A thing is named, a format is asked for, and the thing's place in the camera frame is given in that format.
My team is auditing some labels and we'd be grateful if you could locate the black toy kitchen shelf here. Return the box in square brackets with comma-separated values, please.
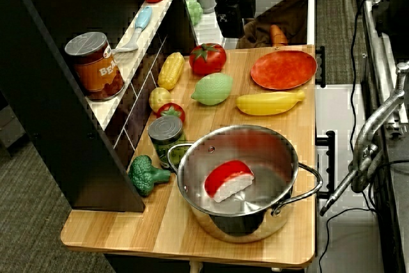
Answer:
[0, 0, 199, 214]

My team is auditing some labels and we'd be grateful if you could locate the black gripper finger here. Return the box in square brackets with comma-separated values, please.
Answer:
[214, 3, 245, 39]

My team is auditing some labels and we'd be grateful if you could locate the white spatula blue handle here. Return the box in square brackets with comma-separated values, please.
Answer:
[112, 6, 154, 54]

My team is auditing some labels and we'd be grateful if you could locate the black cabinet handle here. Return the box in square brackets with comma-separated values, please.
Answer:
[314, 130, 336, 199]
[314, 45, 327, 89]

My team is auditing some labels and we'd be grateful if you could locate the yellow toy banana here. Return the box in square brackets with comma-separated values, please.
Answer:
[235, 89, 306, 116]

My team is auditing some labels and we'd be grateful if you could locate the yellow toy corn cob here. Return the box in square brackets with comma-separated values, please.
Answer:
[157, 51, 186, 91]

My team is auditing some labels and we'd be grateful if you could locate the green toy broccoli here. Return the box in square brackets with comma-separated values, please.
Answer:
[128, 154, 172, 198]

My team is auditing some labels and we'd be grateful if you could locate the light green toy lettuce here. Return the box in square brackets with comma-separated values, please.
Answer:
[185, 0, 204, 27]

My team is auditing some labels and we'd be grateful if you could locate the orange toy carrot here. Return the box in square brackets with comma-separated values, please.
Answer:
[269, 24, 289, 47]

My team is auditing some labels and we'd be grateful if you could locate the silver metal pot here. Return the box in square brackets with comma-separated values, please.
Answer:
[166, 124, 324, 244]

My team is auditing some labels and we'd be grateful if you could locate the large red toy tomato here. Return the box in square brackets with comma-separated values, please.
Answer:
[189, 42, 228, 77]

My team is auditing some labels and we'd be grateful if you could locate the red white toy sushi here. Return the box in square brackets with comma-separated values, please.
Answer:
[204, 159, 256, 204]

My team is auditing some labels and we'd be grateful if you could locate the small red toy strawberry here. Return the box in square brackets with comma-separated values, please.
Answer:
[156, 102, 187, 125]

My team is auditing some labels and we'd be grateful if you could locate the aluminium frame rail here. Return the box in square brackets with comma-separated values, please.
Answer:
[353, 0, 409, 130]

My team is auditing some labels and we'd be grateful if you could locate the brown cloth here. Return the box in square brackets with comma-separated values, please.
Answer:
[236, 0, 309, 50]

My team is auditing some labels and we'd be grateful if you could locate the white toy sink basin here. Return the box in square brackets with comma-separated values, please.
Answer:
[190, 0, 317, 51]

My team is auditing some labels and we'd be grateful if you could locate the green toy pickle can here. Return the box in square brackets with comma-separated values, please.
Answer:
[147, 116, 190, 171]

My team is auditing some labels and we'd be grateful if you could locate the orange jar on shelf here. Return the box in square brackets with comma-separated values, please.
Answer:
[64, 31, 127, 102]

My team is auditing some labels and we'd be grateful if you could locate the black cable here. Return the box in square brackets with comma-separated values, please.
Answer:
[319, 206, 382, 273]
[349, 0, 392, 165]

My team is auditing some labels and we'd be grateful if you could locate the yellow toy potato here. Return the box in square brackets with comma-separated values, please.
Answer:
[148, 86, 173, 114]

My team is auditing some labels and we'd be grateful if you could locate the light green toy lemon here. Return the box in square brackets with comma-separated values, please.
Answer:
[190, 72, 235, 106]

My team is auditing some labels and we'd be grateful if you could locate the red round plate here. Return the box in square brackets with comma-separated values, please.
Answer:
[250, 49, 318, 91]

